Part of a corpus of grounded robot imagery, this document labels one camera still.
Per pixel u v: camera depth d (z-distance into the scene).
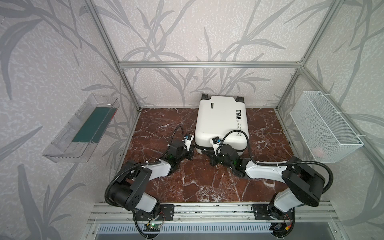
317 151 0.72
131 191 0.43
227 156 0.66
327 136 0.61
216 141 0.74
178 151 0.71
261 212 0.75
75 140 0.63
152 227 0.72
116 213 0.75
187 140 0.79
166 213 0.74
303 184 0.44
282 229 0.72
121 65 0.94
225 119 0.87
